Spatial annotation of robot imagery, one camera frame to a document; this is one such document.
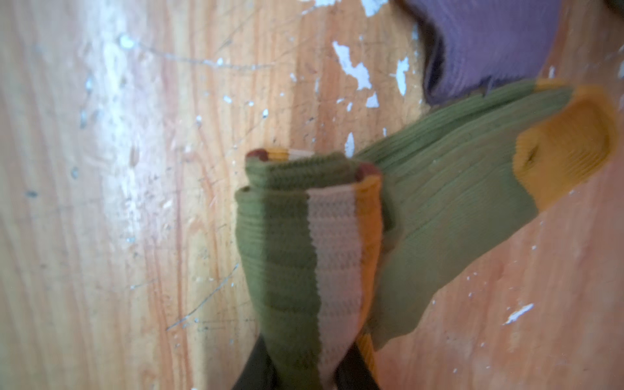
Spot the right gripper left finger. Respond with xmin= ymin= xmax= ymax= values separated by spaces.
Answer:
xmin=232 ymin=336 xmax=278 ymax=390

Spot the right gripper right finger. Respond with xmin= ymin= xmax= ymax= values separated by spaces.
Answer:
xmin=335 ymin=344 xmax=380 ymax=390

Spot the purple sock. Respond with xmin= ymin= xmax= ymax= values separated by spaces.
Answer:
xmin=406 ymin=0 xmax=562 ymax=105

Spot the green striped sock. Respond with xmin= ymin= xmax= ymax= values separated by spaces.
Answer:
xmin=236 ymin=80 xmax=618 ymax=389

